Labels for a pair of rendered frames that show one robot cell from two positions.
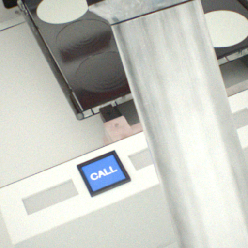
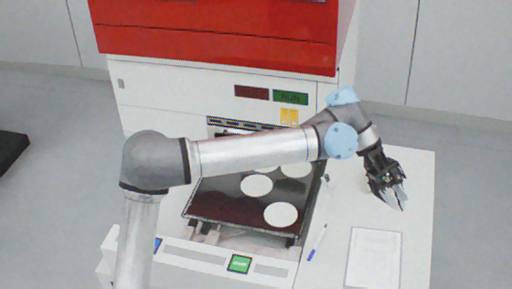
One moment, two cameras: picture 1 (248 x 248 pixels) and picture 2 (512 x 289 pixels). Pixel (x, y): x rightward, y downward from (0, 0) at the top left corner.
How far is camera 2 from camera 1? 0.86 m
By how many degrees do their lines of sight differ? 23
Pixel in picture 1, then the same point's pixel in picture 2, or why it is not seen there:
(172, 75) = (125, 223)
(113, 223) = not seen: hidden behind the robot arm
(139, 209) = (154, 268)
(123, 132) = (186, 234)
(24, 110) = (181, 196)
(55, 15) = not seen: hidden behind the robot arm
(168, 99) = (122, 230)
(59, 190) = not seen: hidden behind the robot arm
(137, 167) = (164, 251)
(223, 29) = (281, 215)
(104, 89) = (203, 209)
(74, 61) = (207, 188)
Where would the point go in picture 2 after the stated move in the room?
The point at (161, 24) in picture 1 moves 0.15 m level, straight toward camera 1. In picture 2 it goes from (129, 204) to (80, 246)
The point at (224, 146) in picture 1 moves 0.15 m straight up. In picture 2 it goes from (133, 258) to (118, 213)
